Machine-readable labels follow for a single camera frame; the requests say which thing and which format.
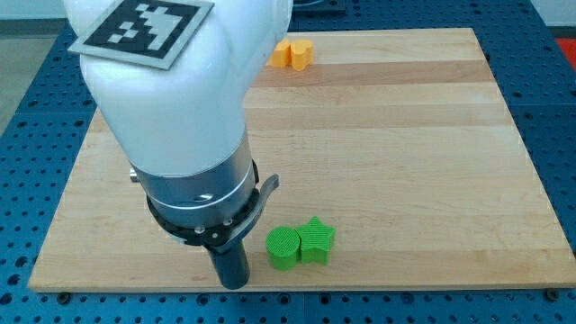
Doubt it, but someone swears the green star block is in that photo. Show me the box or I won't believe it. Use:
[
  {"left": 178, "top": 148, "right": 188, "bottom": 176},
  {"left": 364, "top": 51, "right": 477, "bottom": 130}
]
[{"left": 295, "top": 216, "right": 336, "bottom": 265}]

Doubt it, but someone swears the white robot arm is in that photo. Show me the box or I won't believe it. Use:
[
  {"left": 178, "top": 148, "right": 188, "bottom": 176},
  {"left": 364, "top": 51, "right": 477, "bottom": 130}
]
[{"left": 64, "top": 0, "right": 293, "bottom": 289}]

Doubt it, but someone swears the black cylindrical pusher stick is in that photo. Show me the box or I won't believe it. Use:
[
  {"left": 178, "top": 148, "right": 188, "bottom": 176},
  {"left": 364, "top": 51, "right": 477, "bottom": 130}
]
[{"left": 207, "top": 242, "right": 250, "bottom": 290}]

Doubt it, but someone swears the green circle block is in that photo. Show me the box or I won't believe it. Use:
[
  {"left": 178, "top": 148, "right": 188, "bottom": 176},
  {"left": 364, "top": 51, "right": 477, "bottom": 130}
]
[{"left": 266, "top": 227, "right": 301, "bottom": 271}]

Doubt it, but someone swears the black end effector mount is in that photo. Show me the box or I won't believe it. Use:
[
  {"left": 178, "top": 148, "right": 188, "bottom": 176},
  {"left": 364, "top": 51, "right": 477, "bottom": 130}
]
[{"left": 145, "top": 160, "right": 280, "bottom": 248}]

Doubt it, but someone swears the yellow heart block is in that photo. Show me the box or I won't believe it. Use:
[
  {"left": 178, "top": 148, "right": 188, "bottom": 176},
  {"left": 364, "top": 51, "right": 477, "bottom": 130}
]
[{"left": 290, "top": 40, "right": 314, "bottom": 71}]

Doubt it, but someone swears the black and white fiducial marker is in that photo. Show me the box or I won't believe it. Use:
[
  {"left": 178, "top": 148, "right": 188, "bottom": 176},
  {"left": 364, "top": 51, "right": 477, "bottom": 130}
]
[{"left": 68, "top": 0, "right": 214, "bottom": 70}]

